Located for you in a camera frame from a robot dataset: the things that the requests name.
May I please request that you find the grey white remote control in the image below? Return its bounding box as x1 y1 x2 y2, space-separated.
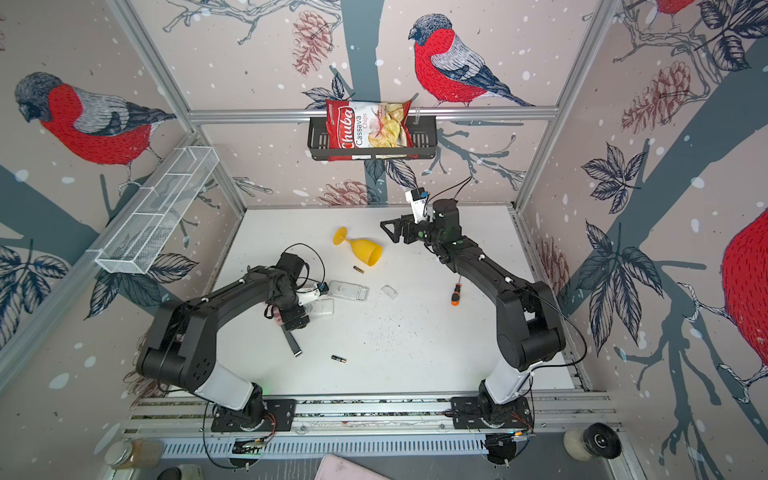
328 280 369 302

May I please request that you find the white battery cover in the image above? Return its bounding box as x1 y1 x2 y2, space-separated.
382 285 398 299

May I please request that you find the orange black screwdriver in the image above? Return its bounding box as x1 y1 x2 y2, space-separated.
451 277 462 306

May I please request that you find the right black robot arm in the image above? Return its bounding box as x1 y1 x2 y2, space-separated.
380 199 566 428

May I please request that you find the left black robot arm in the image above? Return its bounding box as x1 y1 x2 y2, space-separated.
136 252 328 433

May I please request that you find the yellow plastic goblet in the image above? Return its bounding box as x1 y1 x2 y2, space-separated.
333 227 383 267

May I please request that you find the red cassava chips bag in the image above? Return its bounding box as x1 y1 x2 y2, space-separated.
326 100 413 150

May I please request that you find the pink flat object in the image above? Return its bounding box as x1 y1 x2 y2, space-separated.
314 454 388 480

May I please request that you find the glass jar amber content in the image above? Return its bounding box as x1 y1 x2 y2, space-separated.
104 439 164 470

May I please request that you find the white black round jar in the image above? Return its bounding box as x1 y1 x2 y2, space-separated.
563 423 622 462

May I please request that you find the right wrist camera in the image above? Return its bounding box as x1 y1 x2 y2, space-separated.
405 187 429 223

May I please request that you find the black wall basket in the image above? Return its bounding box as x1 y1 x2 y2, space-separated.
307 116 438 161

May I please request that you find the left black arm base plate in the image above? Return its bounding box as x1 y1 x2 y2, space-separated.
211 399 297 433

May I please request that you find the white wire mesh shelf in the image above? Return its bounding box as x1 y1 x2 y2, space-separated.
95 146 219 274

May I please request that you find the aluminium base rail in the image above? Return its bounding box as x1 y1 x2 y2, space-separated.
120 390 621 463

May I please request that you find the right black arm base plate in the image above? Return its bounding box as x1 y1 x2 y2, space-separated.
446 396 533 430

